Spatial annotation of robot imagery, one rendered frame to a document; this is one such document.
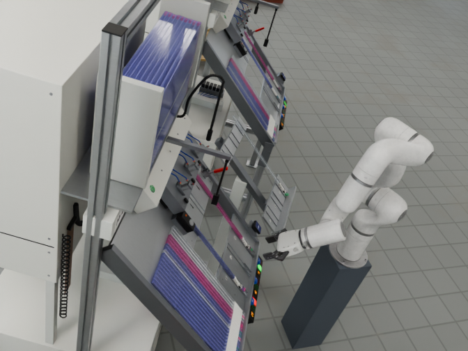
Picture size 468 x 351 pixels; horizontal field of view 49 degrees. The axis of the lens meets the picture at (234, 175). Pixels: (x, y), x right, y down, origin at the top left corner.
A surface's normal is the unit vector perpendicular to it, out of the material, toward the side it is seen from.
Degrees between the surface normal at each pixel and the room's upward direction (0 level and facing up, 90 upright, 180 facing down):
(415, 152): 74
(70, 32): 0
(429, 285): 0
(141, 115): 90
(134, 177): 90
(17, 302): 0
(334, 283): 90
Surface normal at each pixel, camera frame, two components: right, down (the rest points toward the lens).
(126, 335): 0.24, -0.74
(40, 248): -0.15, 0.62
